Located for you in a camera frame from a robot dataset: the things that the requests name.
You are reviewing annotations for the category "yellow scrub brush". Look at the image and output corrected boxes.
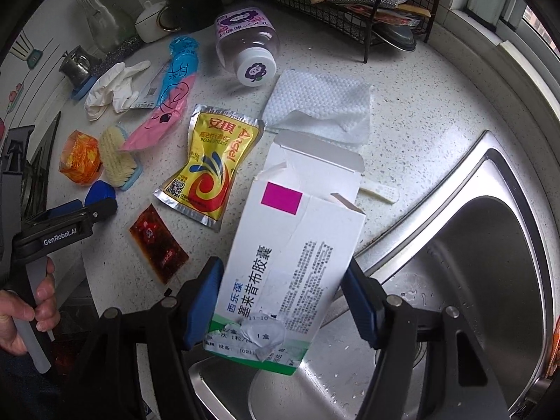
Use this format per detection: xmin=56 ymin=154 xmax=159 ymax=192
xmin=99 ymin=126 xmax=142 ymax=191

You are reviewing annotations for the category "orange plastic cup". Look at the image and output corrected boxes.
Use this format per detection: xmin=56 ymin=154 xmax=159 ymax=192
xmin=59 ymin=130 xmax=103 ymax=186

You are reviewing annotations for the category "red chili sauce packet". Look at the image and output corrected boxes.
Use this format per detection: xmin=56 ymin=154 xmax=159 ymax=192
xmin=128 ymin=204 xmax=189 ymax=285

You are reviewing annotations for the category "yellow sauce packet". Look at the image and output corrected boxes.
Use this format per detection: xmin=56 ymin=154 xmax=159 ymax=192
xmin=154 ymin=104 xmax=265 ymax=231

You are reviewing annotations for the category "white medicine box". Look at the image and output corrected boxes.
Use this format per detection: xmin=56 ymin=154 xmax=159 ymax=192
xmin=203 ymin=130 xmax=365 ymax=376

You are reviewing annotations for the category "blue pink plastic wrapper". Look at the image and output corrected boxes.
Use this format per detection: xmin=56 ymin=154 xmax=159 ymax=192
xmin=120 ymin=35 xmax=198 ymax=153

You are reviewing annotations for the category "white paper towel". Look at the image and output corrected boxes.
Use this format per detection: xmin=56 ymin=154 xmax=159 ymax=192
xmin=262 ymin=69 xmax=373 ymax=147

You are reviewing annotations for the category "purple grape juice bottle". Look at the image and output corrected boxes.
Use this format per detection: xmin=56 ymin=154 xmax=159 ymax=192
xmin=215 ymin=6 xmax=279 ymax=87

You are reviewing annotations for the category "person's left hand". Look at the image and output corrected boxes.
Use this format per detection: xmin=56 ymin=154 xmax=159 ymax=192
xmin=1 ymin=258 xmax=61 ymax=356

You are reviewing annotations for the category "black gas stove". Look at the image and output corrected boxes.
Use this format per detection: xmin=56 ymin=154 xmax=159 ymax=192
xmin=1 ymin=113 xmax=61 ymax=285

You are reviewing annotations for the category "blue saucer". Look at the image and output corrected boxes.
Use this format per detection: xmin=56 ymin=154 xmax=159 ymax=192
xmin=70 ymin=76 xmax=98 ymax=100

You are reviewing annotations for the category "white rubber glove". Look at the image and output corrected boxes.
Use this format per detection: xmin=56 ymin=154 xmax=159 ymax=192
xmin=84 ymin=61 xmax=151 ymax=123

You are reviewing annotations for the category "small white card packet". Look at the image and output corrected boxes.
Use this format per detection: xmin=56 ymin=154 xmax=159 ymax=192
xmin=131 ymin=61 xmax=170 ymax=109

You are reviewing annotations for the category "stainless steel sink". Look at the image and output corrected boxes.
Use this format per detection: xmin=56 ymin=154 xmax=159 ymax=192
xmin=189 ymin=132 xmax=555 ymax=419

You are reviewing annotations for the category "stainless steel teapot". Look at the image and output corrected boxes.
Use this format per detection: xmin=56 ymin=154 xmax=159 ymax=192
xmin=59 ymin=45 xmax=100 ymax=88

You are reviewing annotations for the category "steel wool scrubber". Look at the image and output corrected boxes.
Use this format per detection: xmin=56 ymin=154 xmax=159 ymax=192
xmin=92 ymin=34 xmax=144 ymax=77

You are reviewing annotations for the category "glass carafe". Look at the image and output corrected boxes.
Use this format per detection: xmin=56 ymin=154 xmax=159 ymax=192
xmin=76 ymin=0 xmax=136 ymax=54

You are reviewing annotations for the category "white ceramic sugar pot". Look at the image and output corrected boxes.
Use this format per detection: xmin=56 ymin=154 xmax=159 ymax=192
xmin=135 ymin=0 xmax=180 ymax=44

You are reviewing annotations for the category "dark green utensil mug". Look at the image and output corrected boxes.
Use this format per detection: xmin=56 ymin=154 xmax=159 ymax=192
xmin=156 ymin=0 xmax=223 ymax=33

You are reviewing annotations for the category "black wire rack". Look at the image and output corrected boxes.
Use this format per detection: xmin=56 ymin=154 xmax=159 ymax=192
xmin=255 ymin=0 xmax=440 ymax=61

